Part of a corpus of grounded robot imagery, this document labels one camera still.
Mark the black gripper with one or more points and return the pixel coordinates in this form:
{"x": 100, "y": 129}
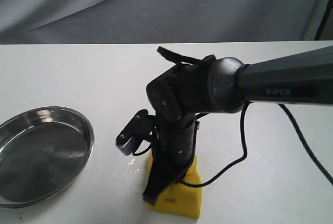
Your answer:
{"x": 172, "y": 156}

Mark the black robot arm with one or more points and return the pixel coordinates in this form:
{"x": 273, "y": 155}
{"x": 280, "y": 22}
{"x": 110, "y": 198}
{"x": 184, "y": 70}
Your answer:
{"x": 193, "y": 88}

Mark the round stainless steel pan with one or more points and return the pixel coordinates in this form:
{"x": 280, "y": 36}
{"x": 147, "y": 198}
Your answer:
{"x": 43, "y": 150}

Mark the grey fabric backdrop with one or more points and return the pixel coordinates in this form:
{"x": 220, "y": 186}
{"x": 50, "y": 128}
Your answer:
{"x": 158, "y": 21}

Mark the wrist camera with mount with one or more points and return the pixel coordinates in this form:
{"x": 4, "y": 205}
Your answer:
{"x": 138, "y": 129}

